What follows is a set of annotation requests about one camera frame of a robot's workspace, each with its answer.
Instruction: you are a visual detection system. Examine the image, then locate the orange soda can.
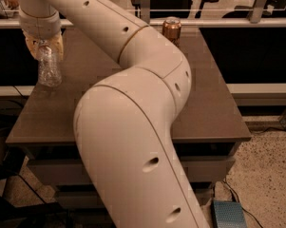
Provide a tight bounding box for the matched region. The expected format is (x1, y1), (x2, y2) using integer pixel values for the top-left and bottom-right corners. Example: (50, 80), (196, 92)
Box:
(162, 17), (181, 47)

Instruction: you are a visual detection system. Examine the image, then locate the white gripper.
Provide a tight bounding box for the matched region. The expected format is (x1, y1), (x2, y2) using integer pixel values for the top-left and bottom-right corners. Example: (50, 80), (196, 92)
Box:
(19, 10), (64, 61)

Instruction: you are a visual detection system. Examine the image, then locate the metal rail post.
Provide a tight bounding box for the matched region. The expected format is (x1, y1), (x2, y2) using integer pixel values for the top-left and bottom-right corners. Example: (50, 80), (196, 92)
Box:
(141, 0), (150, 24)
(247, 0), (267, 24)

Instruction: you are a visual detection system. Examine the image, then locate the black floor cable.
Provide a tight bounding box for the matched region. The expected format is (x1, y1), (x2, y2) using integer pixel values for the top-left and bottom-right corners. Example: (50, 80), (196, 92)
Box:
(221, 178), (264, 228)

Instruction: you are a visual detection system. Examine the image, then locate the clear plastic water bottle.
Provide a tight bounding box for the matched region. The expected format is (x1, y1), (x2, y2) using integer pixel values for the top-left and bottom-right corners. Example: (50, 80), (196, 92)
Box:
(37, 41), (62, 87)

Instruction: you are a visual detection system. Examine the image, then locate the metal rail post middle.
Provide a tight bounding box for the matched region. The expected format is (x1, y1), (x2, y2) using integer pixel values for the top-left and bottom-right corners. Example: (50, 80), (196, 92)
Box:
(141, 0), (150, 24)

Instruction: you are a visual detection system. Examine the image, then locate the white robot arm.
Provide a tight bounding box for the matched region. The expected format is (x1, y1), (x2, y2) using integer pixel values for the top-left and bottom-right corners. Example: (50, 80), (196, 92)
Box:
(19, 0), (210, 228)

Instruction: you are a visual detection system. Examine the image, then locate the metal rail post right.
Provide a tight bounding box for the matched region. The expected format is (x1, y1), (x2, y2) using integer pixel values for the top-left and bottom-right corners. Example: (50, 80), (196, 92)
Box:
(247, 0), (267, 24)

